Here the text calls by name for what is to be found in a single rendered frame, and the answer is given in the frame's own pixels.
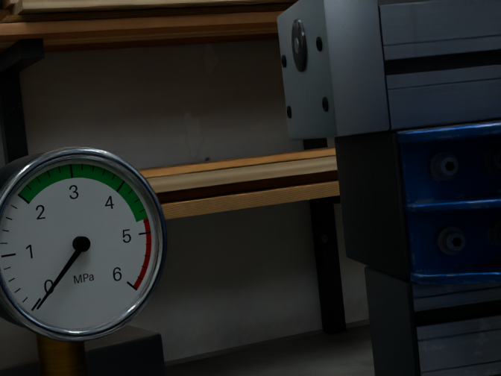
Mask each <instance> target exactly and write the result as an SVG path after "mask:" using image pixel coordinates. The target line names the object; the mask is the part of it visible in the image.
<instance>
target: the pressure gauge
mask: <svg viewBox="0 0 501 376"><path fill-rule="evenodd" d="M77 236H85V237H87V238H88V239H89V241H90V247H89V249H88V250H87V251H85V252H81V253H80V255H79V256H78V258H77V259H76V260H75V262H74V263H73V264H72V265H71V266H70V268H69V269H68V271H67V272H66V273H65V275H64V276H63V277H62V278H61V280H60V281H59V283H58V284H57V285H56V287H55V288H54V289H53V290H52V292H51V293H50V295H49V296H48V297H47V299H46V300H45V301H44V302H43V303H42V305H41V306H40V308H39V309H37V307H38V305H39V304H40V302H41V300H42V299H43V298H44V296H45V294H46V293H47V291H48V290H49V289H50V288H51V286H52V284H53V283H54V282H55V280H56V279H57V277H58V275H59V274H60V273H61V271H62V270H63V268H64V266H65V265H66V264H67V262H68V261H69V259H70V257H71V256H72V255H73V253H74V252H75V250H74V249H73V246H72V242H73V240H74V238H75V237H77ZM167 248H168V237H167V227H166V220H165V216H164V213H163V209H162V207H161V204H160V201H159V199H158V197H157V195H156V193H155V191H154V190H153V188H152V187H151V185H150V184H149V183H148V181H147V180H146V179H145V177H144V176H143V175H142V174H141V173H140V172H139V171H138V170H137V169H136V168H135V167H134V166H132V165H131V164H129V162H127V161H126V160H124V159H122V158H120V157H119V156H117V155H115V154H113V153H110V152H108V151H105V150H102V149H99V148H93V147H86V146H69V147H64V148H57V149H55V150H51V151H47V152H44V153H39V154H32V155H27V156H25V157H21V158H19V159H16V160H14V161H12V162H10V163H8V164H7V165H5V166H3V167H1V168H0V317H2V318H3V319H5V320H6V321H8V322H10V323H12V324H15V325H18V326H20V327H22V328H27V329H28V330H29V331H31V332H33V333H35V334H36V337H37V348H38V355H39V359H40V364H41V369H42V376H88V372H87V365H86V353H85V346H84V342H86V341H91V340H94V339H99V338H102V337H104V336H107V335H109V334H112V333H114V332H116V331H117V330H119V329H121V328H123V327H124V326H125V325H126V324H128V323H129V322H130V321H132V320H133V319H134V318H135V317H136V316H137V315H138V314H139V313H140V312H141V311H142V310H143V309H144V307H145V306H146V304H147V303H148V302H149V301H150V300H151V297H152V296H153V294H154V293H155V291H156V289H157V286H158V284H159V282H160V279H161V277H162V274H163V270H164V267H165V264H166V255H167Z"/></svg>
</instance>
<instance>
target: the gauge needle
mask: <svg viewBox="0 0 501 376"><path fill-rule="evenodd" d="M72 246H73V249H74V250H75V252H74V253H73V255H72V256H71V257H70V259H69V261H68V262H67V264H66V265H65V266H64V268H63V270H62V271H61V273H60V274H59V275H58V277H57V279H56V280H55V282H54V283H53V284H52V286H51V288H50V289H49V290H48V291H47V293H46V294H45V296H44V298H43V299H42V300H41V302H40V304H39V305H38V307H37V309H39V308H40V306H41V305H42V303H43V302H44V301H45V300H46V299H47V297H48V296H49V295H50V293H51V292H52V290H53V289H54V288H55V287H56V285H57V284H58V283H59V281H60V280H61V278H62V277H63V276H64V275H65V273H66V272H67V271H68V269H69V268H70V266H71V265H72V264H73V263H74V262H75V260H76V259H77V258H78V256H79V255H80V253H81V252H85V251H87V250H88V249H89V247H90V241H89V239H88V238H87V237H85V236H77V237H75V238H74V240H73V242H72Z"/></svg>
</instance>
